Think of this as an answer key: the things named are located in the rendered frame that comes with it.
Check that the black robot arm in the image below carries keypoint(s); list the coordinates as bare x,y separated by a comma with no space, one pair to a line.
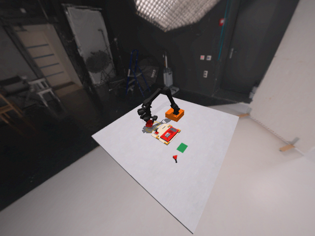
147,103

